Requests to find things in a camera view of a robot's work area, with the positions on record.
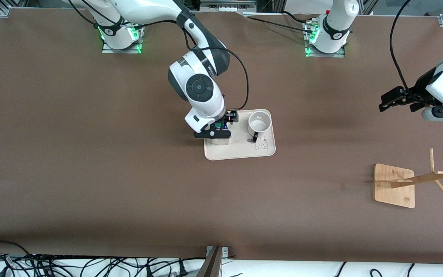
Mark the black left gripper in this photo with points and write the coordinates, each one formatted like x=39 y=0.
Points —
x=421 y=88

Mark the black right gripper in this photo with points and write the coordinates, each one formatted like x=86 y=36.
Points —
x=230 y=115

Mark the blue white milk carton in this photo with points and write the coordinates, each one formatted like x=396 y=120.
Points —
x=221 y=141

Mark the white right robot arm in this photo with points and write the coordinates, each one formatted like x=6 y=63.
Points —
x=200 y=88

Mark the wooden cup rack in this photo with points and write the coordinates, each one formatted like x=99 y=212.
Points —
x=394 y=186

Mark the cream rabbit print tray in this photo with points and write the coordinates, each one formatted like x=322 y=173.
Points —
x=240 y=150

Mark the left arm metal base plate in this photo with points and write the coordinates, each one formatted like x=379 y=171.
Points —
x=323 y=54

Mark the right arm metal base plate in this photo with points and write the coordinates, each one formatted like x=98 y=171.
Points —
x=108 y=49

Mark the metal camera post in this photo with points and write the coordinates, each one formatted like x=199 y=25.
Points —
x=212 y=265

